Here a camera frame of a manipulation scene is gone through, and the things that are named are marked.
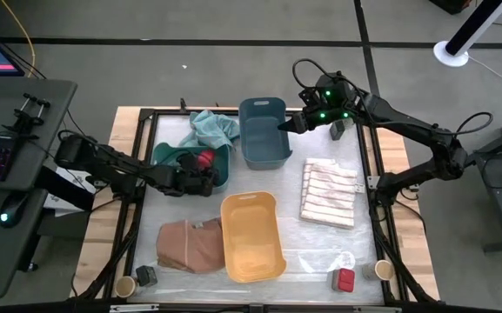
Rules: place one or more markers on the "black frame clamp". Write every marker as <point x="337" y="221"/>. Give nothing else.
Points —
<point x="183" y="105"/>

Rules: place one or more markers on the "black metal table frame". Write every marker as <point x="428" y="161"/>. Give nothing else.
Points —
<point x="146" y="114"/>

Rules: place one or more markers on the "black computer mouse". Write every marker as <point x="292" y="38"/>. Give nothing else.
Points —
<point x="13" y="211"/>

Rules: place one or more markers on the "blue-grey plastic bin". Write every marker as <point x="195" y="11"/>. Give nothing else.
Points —
<point x="261" y="139"/>

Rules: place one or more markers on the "black clamp holder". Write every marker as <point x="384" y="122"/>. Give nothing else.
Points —
<point x="26" y="117"/>

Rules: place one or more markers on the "teal green plastic bin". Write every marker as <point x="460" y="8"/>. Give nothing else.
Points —
<point x="165" y="154"/>

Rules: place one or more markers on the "dark green spice tin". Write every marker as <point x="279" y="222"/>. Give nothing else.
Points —
<point x="146" y="275"/>
<point x="339" y="129"/>

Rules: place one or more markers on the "light blue crumpled cloth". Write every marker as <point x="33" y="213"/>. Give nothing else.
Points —
<point x="211" y="128"/>

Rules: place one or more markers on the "white box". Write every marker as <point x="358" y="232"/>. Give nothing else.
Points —
<point x="59" y="204"/>

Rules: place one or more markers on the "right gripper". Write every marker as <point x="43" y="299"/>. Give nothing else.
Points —
<point x="333" y="100"/>

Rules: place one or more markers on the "yellow plastic bin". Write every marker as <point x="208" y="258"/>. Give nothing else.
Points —
<point x="250" y="235"/>

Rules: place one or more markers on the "red spice tin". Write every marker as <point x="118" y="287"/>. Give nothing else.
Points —
<point x="206" y="158"/>
<point x="344" y="279"/>

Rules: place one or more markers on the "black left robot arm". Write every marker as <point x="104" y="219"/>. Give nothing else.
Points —
<point x="115" y="167"/>

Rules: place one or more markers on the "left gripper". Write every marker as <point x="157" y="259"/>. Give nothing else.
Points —
<point x="176" y="180"/>

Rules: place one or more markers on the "white striped cloth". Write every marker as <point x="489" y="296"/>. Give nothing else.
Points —
<point x="329" y="193"/>

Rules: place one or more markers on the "brown cardboard spice tube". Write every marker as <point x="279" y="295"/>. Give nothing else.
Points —
<point x="380" y="270"/>
<point x="125" y="287"/>

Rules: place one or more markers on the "pink-brown folded cloth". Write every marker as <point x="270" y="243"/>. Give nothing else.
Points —
<point x="189" y="248"/>

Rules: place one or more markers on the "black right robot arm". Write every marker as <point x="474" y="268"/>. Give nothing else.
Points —
<point x="407" y="119"/>

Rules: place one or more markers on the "black floor object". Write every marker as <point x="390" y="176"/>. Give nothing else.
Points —
<point x="450" y="5"/>

